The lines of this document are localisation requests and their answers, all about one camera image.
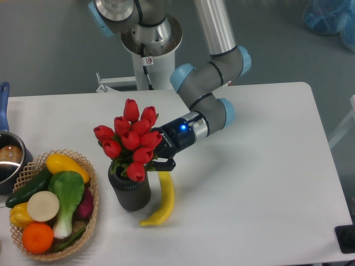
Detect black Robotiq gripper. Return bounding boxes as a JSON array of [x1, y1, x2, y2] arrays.
[[151, 117, 196, 172]]

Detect red tulip bouquet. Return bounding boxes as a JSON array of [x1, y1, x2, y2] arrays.
[[93, 99, 163, 182]]

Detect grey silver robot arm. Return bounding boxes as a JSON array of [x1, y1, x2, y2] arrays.
[[88, 1, 251, 173]]

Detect dark grey ribbed vase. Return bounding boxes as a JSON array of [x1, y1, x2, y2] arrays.
[[108, 166, 151, 211]]

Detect yellow plastic banana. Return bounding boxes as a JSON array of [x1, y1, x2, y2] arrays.
[[139, 171, 175, 227]]

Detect purple sweet potato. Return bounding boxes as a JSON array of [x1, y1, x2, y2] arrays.
[[76, 187, 94, 219]]

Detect green bok choy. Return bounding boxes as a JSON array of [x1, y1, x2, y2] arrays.
[[48, 171, 84, 239]]

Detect yellow squash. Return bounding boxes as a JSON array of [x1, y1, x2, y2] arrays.
[[45, 154, 90, 183]]

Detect dark green cucumber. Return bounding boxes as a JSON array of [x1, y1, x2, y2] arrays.
[[5, 167, 53, 208]]

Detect green chili pepper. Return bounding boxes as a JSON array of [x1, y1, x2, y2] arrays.
[[52, 227, 86, 253]]

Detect cream round radish slice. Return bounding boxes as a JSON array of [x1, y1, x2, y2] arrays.
[[27, 191, 59, 222]]

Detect orange fruit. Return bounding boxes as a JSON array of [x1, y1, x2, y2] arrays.
[[22, 223, 54, 254]]

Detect blue saucepan with lid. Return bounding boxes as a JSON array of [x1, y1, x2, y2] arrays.
[[1, 81, 33, 195]]

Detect yellow bell pepper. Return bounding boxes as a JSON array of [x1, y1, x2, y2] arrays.
[[10, 202, 35, 229]]

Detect black device at edge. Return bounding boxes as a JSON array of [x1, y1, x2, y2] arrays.
[[334, 224, 354, 254]]

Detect blue plastic bag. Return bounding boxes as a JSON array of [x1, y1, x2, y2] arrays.
[[302, 1, 354, 51]]

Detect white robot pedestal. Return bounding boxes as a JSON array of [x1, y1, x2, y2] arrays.
[[95, 13, 195, 94]]

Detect white metal frame right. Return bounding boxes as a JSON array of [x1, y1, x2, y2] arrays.
[[328, 95, 354, 149]]

